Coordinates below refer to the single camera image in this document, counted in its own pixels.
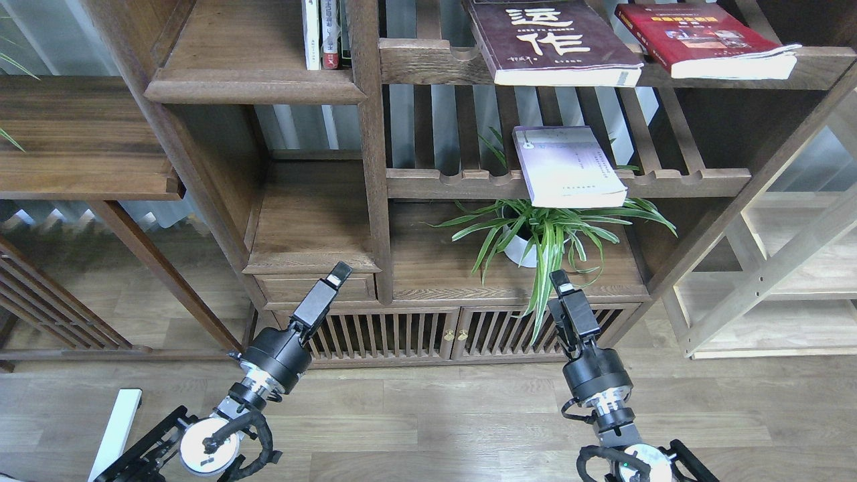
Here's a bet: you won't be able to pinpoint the maroon book with white characters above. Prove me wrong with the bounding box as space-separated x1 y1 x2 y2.
462 1 643 86

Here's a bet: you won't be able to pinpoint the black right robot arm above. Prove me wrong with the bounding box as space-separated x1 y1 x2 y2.
548 270 717 481

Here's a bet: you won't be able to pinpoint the red and white upright book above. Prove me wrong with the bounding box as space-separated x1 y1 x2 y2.
319 0 341 70

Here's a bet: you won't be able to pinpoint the red book with photos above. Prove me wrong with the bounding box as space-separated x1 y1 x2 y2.
615 3 801 80

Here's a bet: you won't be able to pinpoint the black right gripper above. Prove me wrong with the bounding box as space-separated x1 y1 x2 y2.
548 269 601 360

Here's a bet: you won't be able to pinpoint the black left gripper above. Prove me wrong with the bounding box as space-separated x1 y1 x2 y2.
290 261 352 342

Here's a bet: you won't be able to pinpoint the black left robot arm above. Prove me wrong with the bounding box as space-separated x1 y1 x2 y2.
96 262 352 481

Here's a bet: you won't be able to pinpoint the spider plant green leaves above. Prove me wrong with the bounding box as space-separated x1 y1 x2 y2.
430 127 678 345

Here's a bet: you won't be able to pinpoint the pale lavender book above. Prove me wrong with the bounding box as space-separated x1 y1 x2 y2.
512 126 627 210

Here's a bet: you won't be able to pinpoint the dark upright book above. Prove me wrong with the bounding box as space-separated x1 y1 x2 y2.
339 0 352 68

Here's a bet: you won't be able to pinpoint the white table leg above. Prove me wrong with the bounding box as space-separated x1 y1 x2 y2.
88 388 142 481

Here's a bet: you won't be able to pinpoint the dark slatted wooden rack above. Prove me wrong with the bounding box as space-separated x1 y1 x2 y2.
1 238 168 373

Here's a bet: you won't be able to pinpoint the white plant pot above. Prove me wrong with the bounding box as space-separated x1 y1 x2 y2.
499 204 570 268

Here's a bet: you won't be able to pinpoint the dark wooden bookshelf cabinet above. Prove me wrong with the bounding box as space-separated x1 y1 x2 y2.
82 1 855 364

